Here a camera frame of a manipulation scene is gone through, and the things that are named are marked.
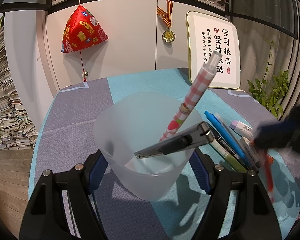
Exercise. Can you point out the purple white correction tape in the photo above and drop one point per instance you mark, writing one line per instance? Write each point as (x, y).
(242, 129)

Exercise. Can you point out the red triangular hanging ornament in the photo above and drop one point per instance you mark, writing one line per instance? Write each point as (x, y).
(82, 31)

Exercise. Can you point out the tall stack of books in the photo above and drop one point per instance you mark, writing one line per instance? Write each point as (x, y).
(17, 131)

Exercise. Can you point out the pink checkered pen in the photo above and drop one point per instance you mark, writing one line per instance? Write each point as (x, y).
(197, 89)

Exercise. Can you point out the grey white marker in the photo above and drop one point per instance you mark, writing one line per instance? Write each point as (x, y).
(250, 150)

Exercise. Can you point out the blue grey tablecloth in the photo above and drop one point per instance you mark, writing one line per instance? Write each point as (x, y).
(66, 138)

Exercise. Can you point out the orange red pen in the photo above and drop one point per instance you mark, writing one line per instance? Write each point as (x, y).
(267, 169)

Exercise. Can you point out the translucent white pen cup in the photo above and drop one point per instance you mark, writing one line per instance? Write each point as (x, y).
(128, 135)

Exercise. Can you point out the silver utility knife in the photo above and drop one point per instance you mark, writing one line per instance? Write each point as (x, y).
(192, 137)

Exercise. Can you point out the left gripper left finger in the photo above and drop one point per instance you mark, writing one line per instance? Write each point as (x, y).
(63, 205)

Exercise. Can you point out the green potted plant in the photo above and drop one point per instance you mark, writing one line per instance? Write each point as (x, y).
(270, 89)

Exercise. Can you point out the clear light blue pen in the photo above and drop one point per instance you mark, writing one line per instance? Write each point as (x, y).
(230, 132)

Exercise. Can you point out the green white highlighter pen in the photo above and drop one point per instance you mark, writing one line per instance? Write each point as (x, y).
(227, 156)

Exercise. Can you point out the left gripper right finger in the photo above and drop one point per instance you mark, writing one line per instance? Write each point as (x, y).
(254, 216)

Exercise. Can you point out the black marker pen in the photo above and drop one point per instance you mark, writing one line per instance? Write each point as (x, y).
(220, 140)

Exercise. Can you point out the gold medal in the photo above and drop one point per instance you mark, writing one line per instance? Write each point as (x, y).
(168, 36)

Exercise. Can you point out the striped medal ribbon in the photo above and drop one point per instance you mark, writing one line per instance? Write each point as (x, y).
(166, 16)

